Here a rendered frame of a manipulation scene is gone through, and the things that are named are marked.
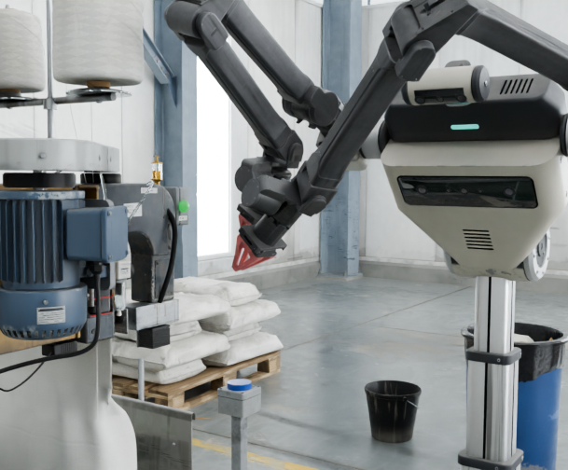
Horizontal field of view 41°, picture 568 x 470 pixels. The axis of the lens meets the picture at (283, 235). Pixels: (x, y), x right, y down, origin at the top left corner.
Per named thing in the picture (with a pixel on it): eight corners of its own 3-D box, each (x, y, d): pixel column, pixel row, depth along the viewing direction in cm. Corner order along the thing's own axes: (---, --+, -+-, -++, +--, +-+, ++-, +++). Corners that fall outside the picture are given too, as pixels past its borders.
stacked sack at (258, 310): (285, 319, 530) (286, 298, 529) (226, 336, 473) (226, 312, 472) (235, 312, 554) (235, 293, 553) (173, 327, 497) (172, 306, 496)
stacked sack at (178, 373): (209, 373, 470) (209, 353, 469) (160, 390, 433) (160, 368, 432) (131, 358, 506) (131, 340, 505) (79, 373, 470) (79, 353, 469)
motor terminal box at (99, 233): (131, 270, 135) (130, 205, 134) (109, 278, 125) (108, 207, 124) (86, 270, 137) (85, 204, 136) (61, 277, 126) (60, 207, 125)
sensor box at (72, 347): (77, 352, 157) (77, 340, 157) (54, 358, 152) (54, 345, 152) (64, 350, 159) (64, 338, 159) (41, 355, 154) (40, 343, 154)
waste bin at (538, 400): (576, 463, 365) (581, 327, 360) (548, 500, 323) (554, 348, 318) (478, 442, 392) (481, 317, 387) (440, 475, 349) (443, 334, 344)
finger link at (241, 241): (217, 257, 157) (243, 226, 153) (238, 255, 163) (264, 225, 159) (236, 283, 154) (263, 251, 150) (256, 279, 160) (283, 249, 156)
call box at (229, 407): (261, 409, 189) (261, 386, 189) (242, 419, 183) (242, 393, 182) (236, 405, 194) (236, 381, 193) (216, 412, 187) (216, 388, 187)
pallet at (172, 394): (279, 371, 531) (280, 351, 530) (168, 417, 429) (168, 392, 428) (186, 356, 574) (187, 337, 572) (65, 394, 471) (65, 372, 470)
